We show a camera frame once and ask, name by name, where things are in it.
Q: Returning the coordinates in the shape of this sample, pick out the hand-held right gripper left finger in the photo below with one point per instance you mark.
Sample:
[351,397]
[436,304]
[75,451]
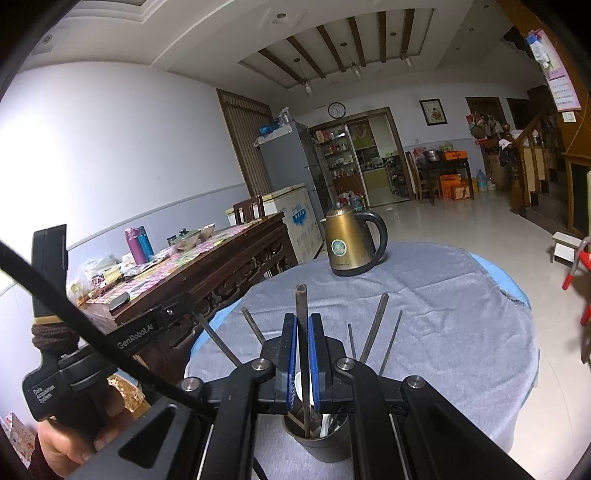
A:
[288,364]

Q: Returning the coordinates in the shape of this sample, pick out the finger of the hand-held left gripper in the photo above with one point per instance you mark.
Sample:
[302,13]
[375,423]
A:
[152,325]

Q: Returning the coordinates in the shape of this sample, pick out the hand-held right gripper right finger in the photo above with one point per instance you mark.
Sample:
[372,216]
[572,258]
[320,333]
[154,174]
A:
[317,364]

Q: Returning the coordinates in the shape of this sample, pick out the long dark chopstick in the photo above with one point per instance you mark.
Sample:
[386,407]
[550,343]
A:
[302,323]

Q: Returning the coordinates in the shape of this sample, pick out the metal utensil holder cup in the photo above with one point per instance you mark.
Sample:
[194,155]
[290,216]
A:
[323,447]

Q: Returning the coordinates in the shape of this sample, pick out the person's left hand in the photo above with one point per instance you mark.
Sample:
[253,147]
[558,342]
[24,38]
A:
[69,447]

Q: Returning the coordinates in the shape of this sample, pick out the black phone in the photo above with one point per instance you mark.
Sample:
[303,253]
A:
[119,302]

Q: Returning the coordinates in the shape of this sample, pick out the white plastic spoon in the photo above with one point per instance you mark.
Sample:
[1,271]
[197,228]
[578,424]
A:
[328,424]

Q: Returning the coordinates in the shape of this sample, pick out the checkered patterned mat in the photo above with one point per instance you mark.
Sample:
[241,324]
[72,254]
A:
[175,267]

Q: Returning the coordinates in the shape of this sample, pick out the gold patterned mat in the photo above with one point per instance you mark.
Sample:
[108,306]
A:
[131,392]

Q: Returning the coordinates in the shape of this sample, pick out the purple water bottle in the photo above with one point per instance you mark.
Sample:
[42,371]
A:
[135,247]

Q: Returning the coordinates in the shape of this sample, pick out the carved wooden sideboard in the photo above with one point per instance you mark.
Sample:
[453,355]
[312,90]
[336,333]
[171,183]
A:
[221,281]

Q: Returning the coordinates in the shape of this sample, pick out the blue water bottle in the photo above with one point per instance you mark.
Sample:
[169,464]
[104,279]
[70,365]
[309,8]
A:
[147,242]

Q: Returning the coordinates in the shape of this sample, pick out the pot with glass lid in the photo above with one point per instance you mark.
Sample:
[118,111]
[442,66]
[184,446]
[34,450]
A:
[183,240]

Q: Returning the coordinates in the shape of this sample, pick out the grey tablecloth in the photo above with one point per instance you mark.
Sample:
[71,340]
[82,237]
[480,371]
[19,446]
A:
[438,332]

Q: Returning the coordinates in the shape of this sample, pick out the bronze electric kettle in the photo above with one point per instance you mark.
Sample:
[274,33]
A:
[348,240]

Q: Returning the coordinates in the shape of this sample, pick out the white chest freezer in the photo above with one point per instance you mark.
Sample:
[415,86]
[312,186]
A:
[300,221]

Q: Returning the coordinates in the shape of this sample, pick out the wooden chair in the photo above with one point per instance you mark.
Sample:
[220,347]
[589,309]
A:
[249,210]

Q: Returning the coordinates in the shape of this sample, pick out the grey refrigerator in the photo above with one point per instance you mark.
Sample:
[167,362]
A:
[291,161]

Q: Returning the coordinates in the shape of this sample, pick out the blue table cover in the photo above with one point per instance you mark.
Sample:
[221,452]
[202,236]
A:
[503,281]

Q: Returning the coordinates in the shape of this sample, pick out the shelf cabinet with bottles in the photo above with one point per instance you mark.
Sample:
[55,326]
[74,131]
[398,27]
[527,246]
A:
[334,157]

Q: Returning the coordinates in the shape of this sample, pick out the orange cardboard boxes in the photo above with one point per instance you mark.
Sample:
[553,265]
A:
[455,187]

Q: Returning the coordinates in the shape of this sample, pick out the dark dining table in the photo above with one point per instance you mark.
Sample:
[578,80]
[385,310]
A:
[443,168]

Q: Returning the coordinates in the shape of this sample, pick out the metal basin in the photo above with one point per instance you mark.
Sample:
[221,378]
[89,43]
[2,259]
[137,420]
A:
[431,155]

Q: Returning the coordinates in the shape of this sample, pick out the blue water jug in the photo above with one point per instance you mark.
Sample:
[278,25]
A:
[481,181]

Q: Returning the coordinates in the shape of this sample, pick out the white step stool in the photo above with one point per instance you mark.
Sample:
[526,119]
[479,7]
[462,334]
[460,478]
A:
[565,247]

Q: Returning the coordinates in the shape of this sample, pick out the framed picture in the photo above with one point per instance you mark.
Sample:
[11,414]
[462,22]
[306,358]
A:
[434,112]

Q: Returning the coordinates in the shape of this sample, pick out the red child chair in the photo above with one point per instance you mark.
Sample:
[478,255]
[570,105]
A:
[579,272]

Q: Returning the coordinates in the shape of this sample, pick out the wooden staircase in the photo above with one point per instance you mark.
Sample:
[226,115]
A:
[535,170]

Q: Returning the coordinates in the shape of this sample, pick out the round wall clock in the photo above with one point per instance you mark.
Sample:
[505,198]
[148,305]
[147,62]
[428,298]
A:
[337,110]

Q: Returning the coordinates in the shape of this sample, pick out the pink wall calendar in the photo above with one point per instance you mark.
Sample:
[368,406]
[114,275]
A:
[561,87]

